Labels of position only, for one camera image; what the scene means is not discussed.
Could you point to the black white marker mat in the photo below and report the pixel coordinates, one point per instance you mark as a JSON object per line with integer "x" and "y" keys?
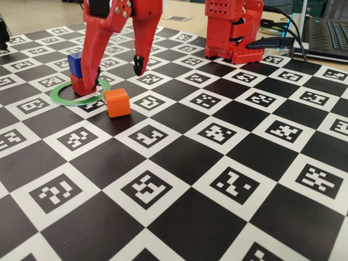
{"x": 190, "y": 163}

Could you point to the dark laptop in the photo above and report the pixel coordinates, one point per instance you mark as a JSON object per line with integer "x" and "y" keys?
{"x": 326, "y": 35}

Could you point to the red robot arm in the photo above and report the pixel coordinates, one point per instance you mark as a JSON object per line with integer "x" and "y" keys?
{"x": 217, "y": 32}

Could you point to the blue cube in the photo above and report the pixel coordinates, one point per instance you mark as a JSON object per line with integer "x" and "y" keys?
{"x": 74, "y": 65}

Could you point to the red cube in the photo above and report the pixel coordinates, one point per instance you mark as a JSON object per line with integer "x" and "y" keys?
{"x": 77, "y": 85}

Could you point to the small printed marker sheet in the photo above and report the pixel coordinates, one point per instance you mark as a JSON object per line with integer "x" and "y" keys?
{"x": 178, "y": 18}

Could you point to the black clamp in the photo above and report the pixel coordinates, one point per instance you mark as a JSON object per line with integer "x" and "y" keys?
{"x": 272, "y": 43}

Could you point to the orange cube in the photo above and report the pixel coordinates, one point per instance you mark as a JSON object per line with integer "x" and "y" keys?
{"x": 117, "y": 103}

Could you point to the black device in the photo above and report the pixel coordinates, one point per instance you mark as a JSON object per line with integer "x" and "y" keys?
{"x": 2, "y": 32}

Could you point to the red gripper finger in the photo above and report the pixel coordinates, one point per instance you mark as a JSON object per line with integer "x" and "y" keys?
{"x": 144, "y": 35}
{"x": 92, "y": 54}

